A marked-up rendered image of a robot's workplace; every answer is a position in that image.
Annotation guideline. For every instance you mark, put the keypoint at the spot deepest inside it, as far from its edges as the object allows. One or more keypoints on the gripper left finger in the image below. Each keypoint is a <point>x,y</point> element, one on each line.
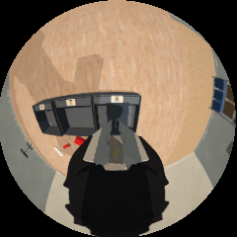
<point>93,151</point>

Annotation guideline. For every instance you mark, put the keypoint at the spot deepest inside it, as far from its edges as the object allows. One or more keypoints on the dark grey rack of bins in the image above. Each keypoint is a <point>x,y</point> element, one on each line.
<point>83,114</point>

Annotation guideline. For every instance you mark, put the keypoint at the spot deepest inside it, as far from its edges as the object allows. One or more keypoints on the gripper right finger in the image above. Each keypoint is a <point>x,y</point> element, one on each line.
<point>137,151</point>

